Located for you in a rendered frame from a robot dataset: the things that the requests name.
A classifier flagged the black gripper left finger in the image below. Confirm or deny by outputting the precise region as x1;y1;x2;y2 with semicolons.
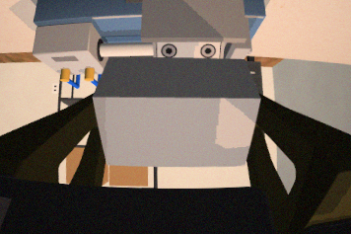
0;93;105;187

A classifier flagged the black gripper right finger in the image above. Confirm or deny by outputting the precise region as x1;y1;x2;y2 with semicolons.
246;93;351;234

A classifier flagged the grey metal block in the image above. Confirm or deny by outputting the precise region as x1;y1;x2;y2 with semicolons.
93;57;261;167

